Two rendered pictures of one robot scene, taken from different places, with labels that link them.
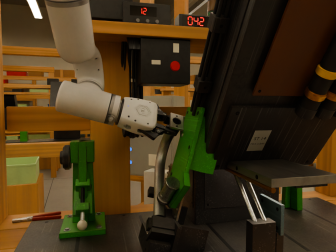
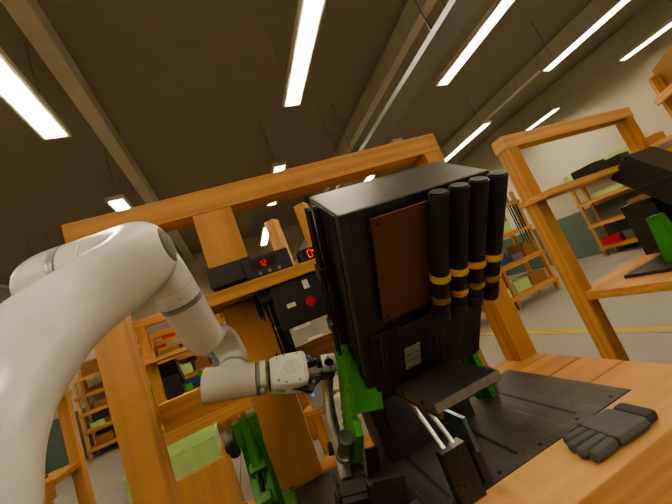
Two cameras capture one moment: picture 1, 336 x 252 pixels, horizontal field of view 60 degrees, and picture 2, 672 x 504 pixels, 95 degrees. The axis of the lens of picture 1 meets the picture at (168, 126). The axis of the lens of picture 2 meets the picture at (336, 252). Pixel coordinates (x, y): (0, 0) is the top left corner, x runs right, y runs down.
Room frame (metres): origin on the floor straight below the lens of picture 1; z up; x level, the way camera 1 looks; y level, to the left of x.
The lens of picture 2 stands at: (-0.05, -0.11, 1.37)
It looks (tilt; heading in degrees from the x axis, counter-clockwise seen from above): 9 degrees up; 357
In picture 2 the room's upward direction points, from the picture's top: 22 degrees counter-clockwise
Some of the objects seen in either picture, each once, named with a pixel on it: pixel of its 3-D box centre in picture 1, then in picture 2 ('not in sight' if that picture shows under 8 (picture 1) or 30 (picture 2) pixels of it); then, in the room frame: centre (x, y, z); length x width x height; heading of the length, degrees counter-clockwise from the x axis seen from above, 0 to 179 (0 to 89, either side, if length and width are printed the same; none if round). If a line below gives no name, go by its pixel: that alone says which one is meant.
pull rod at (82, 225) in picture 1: (82, 218); not in sight; (0.80, 0.24, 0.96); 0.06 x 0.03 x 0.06; 14
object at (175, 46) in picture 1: (162, 63); (298, 301); (1.03, 0.02, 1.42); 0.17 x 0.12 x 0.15; 104
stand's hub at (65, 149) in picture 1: (65, 157); (231, 444); (0.88, 0.31, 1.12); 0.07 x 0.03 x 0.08; 14
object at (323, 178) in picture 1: (255, 165); (422, 379); (0.78, -0.24, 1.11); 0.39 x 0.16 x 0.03; 14
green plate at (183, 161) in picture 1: (197, 145); (357, 381); (0.78, -0.08, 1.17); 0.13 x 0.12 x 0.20; 104
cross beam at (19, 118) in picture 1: (179, 117); (337, 341); (1.22, -0.05, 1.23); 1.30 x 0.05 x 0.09; 104
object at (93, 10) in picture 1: (109, 11); (232, 274); (1.00, 0.20, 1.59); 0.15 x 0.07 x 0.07; 104
